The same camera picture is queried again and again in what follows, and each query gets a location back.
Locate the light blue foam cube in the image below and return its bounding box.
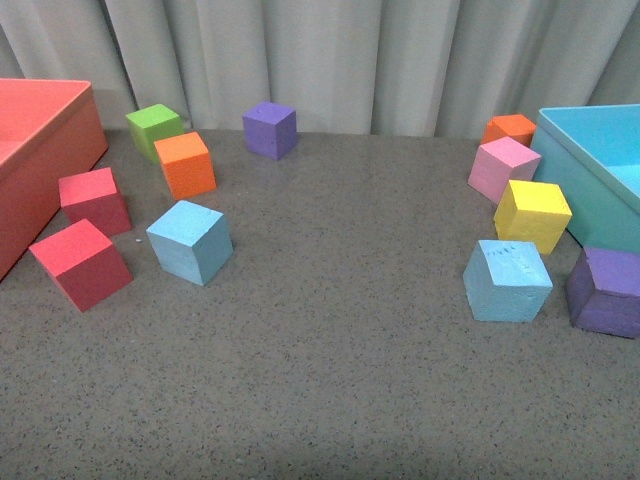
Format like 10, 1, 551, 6
146, 200, 233, 286
463, 240, 553, 323

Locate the rear purple foam cube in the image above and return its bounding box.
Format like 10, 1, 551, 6
242, 102, 298, 160

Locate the purple foam cube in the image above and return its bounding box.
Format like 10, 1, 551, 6
242, 102, 298, 160
565, 247, 639, 339

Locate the left orange foam cube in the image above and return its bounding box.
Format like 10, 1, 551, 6
154, 132, 217, 200

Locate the orange foam cube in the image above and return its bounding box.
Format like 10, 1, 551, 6
154, 132, 217, 200
480, 113, 536, 147

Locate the pink foam cube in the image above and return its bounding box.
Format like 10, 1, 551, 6
468, 137, 541, 204

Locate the white pleated curtain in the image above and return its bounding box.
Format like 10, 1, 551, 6
1, 1, 639, 138

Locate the green foam cube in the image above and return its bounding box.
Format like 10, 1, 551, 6
125, 104, 184, 163

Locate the yellow foam cube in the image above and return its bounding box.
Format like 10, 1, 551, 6
494, 180, 573, 255

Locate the right orange foam cube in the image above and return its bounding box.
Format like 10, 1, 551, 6
480, 113, 536, 147

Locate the rear red foam cube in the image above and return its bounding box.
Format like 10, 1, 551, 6
58, 167, 132, 237

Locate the red foam cube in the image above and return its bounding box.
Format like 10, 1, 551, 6
58, 167, 132, 237
29, 219, 133, 312

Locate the front red foam cube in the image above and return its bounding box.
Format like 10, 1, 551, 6
29, 219, 133, 312

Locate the light blue plastic bin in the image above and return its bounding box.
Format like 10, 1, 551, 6
531, 104, 639, 252

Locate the right purple foam cube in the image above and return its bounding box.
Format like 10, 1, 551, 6
565, 247, 639, 339

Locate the red plastic bin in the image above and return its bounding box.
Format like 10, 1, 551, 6
1, 78, 108, 276

